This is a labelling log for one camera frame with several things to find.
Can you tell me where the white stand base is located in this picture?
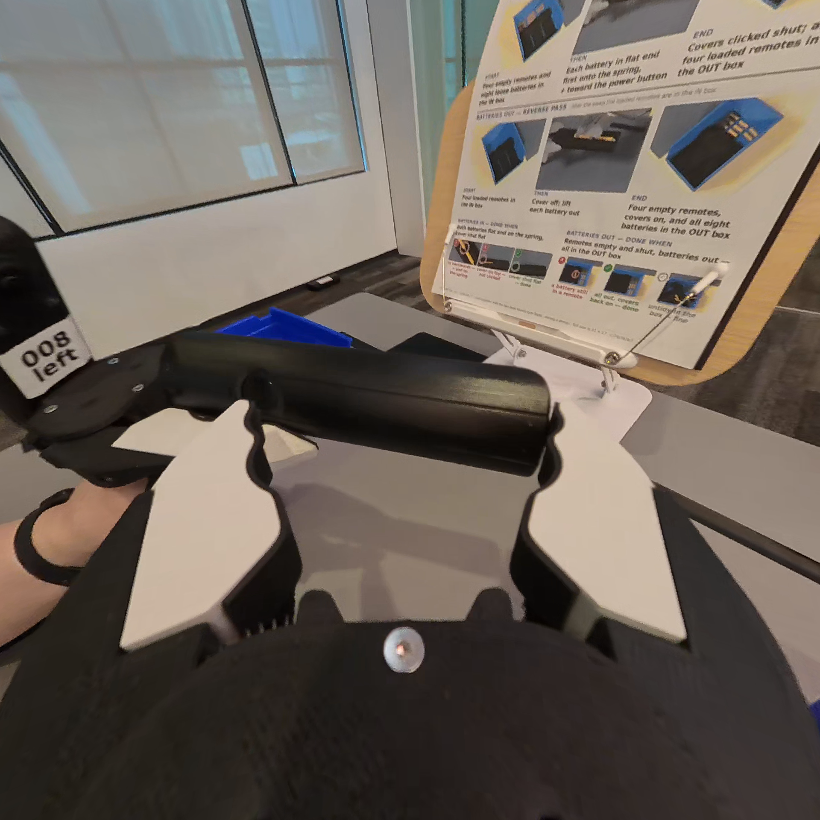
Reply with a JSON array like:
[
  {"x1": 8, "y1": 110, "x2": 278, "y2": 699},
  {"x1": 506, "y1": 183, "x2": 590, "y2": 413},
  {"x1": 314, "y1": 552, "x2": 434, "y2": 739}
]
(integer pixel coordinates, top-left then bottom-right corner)
[{"x1": 485, "y1": 336, "x2": 654, "y2": 436}]

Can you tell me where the metal wire page holder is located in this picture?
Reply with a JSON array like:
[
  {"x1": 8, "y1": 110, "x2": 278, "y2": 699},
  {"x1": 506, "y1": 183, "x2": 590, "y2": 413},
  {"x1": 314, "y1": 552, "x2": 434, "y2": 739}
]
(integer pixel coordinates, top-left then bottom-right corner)
[{"x1": 605, "y1": 263, "x2": 731, "y2": 369}]

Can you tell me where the person's left hand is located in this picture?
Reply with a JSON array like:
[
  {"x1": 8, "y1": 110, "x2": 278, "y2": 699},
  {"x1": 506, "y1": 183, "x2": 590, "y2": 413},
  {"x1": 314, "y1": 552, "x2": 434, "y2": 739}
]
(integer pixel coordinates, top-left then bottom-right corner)
[{"x1": 56, "y1": 478, "x2": 157, "y2": 572}]

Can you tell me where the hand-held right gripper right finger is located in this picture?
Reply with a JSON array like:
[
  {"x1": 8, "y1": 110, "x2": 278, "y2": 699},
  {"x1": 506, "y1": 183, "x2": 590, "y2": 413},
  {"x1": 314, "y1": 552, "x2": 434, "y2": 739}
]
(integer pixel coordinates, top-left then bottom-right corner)
[{"x1": 509, "y1": 404, "x2": 690, "y2": 645}]

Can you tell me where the blue plastic bin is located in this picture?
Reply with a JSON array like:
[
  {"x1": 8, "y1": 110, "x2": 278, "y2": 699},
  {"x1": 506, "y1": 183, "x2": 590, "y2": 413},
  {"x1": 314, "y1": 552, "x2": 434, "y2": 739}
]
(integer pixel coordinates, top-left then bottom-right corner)
[{"x1": 216, "y1": 308, "x2": 357, "y2": 353}]

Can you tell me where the printed instruction poster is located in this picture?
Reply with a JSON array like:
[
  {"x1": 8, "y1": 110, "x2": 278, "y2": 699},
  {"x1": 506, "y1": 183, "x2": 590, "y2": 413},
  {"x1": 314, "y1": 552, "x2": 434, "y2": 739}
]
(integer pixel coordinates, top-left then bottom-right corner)
[{"x1": 436, "y1": 0, "x2": 820, "y2": 370}]

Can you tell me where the black remote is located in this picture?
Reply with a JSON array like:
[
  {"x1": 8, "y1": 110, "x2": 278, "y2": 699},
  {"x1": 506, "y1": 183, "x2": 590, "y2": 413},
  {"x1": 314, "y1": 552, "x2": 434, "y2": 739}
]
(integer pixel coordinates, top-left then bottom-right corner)
[{"x1": 161, "y1": 331, "x2": 566, "y2": 479}]

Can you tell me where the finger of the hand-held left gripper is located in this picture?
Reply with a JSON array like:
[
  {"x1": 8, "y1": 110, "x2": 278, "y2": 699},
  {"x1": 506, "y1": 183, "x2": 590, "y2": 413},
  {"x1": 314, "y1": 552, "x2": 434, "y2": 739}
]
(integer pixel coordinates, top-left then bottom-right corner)
[{"x1": 113, "y1": 413, "x2": 319, "y2": 462}]

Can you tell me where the person's left forearm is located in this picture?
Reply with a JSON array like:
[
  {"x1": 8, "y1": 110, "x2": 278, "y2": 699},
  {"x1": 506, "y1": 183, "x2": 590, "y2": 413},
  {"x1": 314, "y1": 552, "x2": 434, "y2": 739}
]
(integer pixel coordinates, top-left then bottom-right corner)
[{"x1": 0, "y1": 513, "x2": 78, "y2": 648}]

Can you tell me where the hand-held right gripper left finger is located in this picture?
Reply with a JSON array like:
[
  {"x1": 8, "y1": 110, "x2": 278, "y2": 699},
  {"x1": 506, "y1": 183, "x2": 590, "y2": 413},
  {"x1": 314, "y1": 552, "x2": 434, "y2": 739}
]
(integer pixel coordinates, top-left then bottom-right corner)
[{"x1": 120, "y1": 400, "x2": 303, "y2": 652}]

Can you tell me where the black wristband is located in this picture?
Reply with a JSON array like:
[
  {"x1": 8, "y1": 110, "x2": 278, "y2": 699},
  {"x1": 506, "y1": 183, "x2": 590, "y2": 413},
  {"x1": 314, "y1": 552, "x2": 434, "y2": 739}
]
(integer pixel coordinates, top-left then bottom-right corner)
[{"x1": 15, "y1": 489, "x2": 93, "y2": 589}]

